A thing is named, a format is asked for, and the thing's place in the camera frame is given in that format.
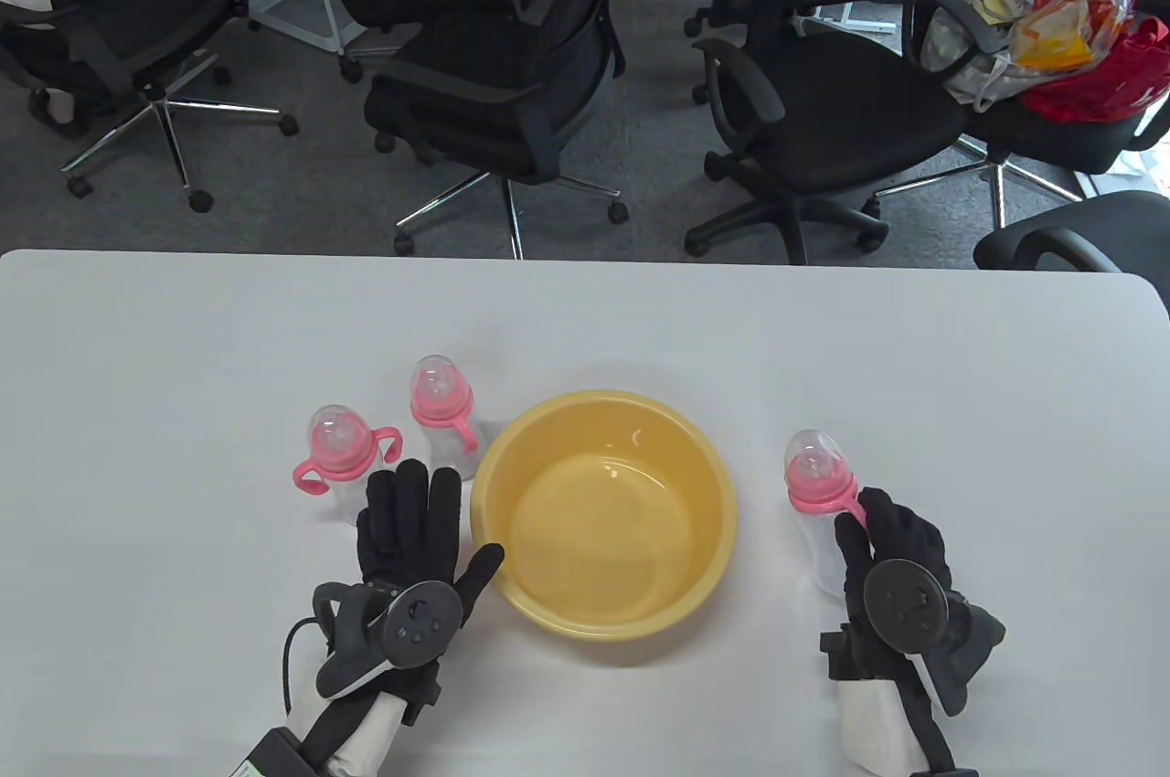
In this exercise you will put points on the black controller on right glove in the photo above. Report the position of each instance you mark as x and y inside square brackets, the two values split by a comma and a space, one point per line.
[909, 605]

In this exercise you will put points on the black office chair chrome base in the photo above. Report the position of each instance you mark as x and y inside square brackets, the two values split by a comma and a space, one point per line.
[119, 0]

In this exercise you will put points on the person's right forearm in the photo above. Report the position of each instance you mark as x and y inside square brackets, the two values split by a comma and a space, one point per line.
[873, 727]

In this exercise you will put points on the person's left thumb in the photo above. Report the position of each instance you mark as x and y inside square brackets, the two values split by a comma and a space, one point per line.
[480, 571]

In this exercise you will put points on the baby bottle with pink collar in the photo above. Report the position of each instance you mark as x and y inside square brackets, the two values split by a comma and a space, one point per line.
[437, 398]
[816, 475]

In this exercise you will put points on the person's left middle finger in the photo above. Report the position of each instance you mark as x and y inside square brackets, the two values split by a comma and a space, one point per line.
[411, 507]

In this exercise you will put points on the black mesh office chair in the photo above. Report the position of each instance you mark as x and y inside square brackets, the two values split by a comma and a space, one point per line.
[512, 82]

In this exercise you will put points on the black office chair with bags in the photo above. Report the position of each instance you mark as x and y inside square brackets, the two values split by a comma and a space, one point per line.
[1042, 142]

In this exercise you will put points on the clear plastic bag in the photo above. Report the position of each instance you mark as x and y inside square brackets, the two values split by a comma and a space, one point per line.
[1065, 27]

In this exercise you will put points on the person's left hand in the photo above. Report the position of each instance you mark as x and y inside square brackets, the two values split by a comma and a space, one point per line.
[402, 530]

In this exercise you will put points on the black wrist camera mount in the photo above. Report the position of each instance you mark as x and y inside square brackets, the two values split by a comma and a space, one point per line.
[932, 731]
[274, 754]

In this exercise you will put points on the red bag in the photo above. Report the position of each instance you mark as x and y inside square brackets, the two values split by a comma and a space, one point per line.
[1111, 87]

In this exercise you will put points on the person's right thumb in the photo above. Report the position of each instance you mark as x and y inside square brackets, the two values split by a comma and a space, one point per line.
[850, 567]

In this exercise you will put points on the yellow plastic basin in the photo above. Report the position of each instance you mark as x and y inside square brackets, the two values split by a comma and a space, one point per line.
[603, 530]

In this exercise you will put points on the person's right hand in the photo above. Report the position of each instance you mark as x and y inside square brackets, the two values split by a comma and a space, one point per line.
[905, 535]

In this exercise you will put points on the black controller on glove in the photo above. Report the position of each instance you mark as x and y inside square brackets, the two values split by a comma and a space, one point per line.
[909, 605]
[416, 622]

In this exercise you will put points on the person's left forearm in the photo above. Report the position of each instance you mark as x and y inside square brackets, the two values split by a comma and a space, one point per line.
[366, 736]

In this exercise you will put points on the person's left little finger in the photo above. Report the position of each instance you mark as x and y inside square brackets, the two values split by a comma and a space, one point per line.
[364, 539]

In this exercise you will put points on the grey cloth bag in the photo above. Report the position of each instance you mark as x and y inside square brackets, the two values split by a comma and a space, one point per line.
[960, 37]

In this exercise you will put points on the black controller on left glove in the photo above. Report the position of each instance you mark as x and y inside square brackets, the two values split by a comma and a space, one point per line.
[416, 622]

